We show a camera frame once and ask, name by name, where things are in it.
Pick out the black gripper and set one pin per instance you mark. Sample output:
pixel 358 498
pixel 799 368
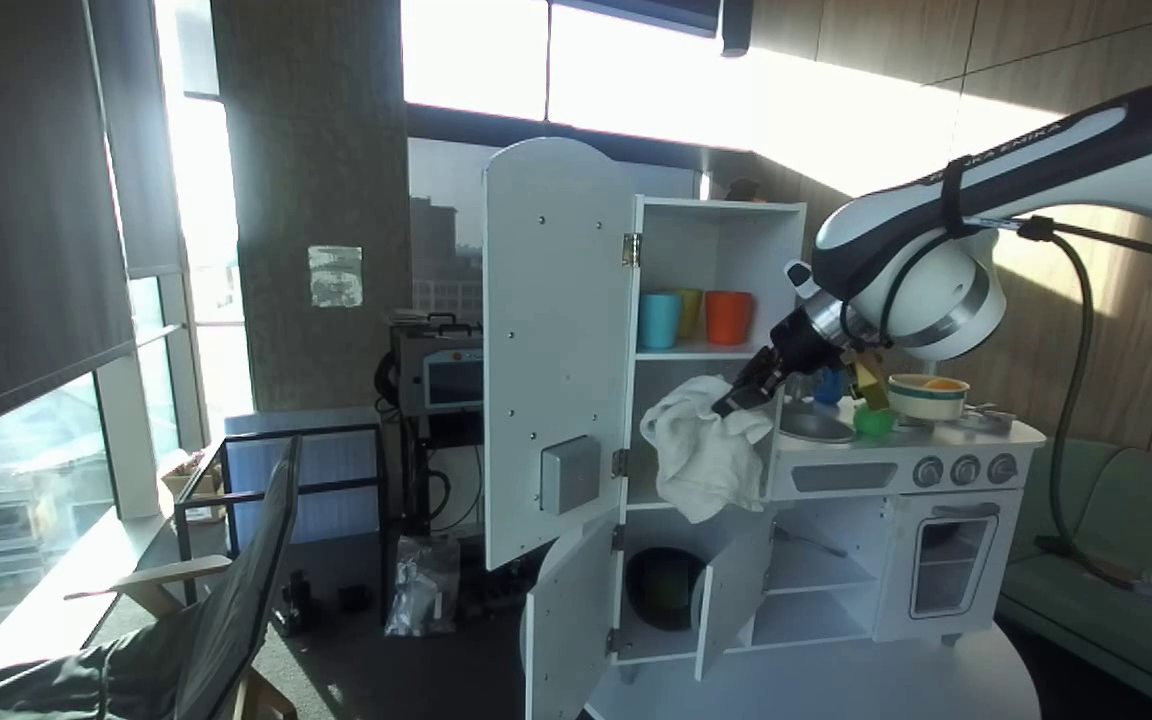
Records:
pixel 782 356

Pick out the white towel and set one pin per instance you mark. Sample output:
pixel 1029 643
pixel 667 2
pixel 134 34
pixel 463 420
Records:
pixel 701 452

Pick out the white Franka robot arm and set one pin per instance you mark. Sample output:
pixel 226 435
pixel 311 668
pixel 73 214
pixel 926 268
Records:
pixel 1069 145

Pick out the grey toy sink basin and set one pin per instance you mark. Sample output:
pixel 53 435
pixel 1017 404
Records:
pixel 810 420

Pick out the orange cup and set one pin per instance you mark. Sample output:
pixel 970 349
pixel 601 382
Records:
pixel 731 321

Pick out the blue toy item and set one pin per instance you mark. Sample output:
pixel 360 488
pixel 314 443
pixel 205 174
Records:
pixel 831 387

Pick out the yellow cup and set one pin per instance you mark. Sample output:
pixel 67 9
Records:
pixel 688 319

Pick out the blue cup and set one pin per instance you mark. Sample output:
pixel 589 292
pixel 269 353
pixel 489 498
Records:
pixel 661 321

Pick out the green toy cup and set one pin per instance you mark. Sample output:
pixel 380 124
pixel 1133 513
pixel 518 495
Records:
pixel 875 427

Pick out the white toy kitchen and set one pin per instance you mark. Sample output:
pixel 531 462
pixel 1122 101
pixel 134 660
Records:
pixel 722 240

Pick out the grey box on door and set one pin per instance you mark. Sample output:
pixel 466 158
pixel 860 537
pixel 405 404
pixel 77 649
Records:
pixel 571 472

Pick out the cream toy bowl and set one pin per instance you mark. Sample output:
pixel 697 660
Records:
pixel 928 397

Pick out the grey toy stove knob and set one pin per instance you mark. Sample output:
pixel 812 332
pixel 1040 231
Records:
pixel 1002 467
pixel 928 468
pixel 967 468

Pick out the narrow white lower cabinet door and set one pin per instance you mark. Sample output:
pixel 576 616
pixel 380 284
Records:
pixel 731 601

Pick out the black bowl with greens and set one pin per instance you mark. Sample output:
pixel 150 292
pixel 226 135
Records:
pixel 667 588

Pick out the tall white cabinet door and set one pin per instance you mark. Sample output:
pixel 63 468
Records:
pixel 548 306

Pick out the small grey toy pan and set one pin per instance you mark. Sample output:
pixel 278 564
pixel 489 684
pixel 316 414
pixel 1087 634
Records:
pixel 992 427

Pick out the white toy oven door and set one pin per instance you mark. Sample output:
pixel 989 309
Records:
pixel 952 563

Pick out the rounded white lower cabinet door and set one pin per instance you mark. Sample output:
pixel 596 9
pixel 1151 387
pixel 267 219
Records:
pixel 571 626

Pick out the dark electronic device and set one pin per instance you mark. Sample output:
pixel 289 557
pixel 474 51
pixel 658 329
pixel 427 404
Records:
pixel 448 382

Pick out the clear plastic bag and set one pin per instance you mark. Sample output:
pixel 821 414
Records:
pixel 422 584

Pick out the green sofa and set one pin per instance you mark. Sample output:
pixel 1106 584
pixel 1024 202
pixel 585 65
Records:
pixel 1139 534

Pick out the grey blue cabinet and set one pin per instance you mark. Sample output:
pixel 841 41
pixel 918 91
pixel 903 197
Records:
pixel 323 467

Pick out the paper sign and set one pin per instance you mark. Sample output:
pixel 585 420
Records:
pixel 333 279

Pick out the black office chair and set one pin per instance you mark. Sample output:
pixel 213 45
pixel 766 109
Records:
pixel 239 601

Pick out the narrow dark window blind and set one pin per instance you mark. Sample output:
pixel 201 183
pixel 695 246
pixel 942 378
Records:
pixel 136 122

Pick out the wide dark window blind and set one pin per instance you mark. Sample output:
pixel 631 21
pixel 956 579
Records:
pixel 18 202

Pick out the black metal frame rack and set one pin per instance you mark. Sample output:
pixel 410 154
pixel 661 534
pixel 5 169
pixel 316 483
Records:
pixel 201 501

